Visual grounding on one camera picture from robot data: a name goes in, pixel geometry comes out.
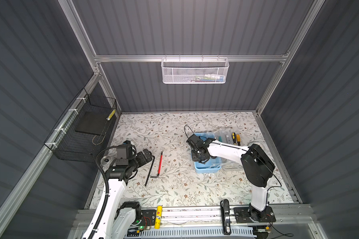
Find black thin rod tool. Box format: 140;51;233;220
144;155;155;187

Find blue plastic tool box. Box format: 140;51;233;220
190;129;247;175

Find red pencil tool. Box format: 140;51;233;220
151;151;164;179

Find orange handle screwdriver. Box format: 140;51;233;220
236;134;241;146

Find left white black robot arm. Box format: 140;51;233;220
82;140;155;239

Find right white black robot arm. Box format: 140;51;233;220
186;134;275;213

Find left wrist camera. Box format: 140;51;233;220
116;140;137;160

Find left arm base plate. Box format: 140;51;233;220
131;209;156;227

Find black wire side basket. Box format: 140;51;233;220
44;92;117;163

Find white wire wall basket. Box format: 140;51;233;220
161;57;229;84

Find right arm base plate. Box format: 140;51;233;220
233;205;276;223

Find white perforated cable tray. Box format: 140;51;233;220
124;226;257;239

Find aluminium front rail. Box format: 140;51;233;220
73;204;316;229

